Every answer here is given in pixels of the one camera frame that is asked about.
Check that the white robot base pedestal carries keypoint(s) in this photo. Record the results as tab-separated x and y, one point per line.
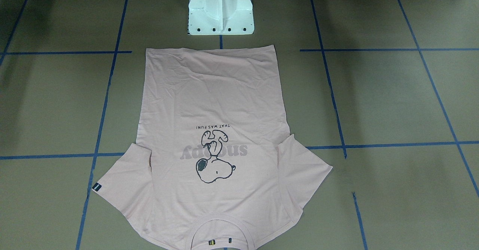
220	17

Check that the pink Snoopy t-shirt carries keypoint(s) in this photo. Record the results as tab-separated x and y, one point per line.
214	164

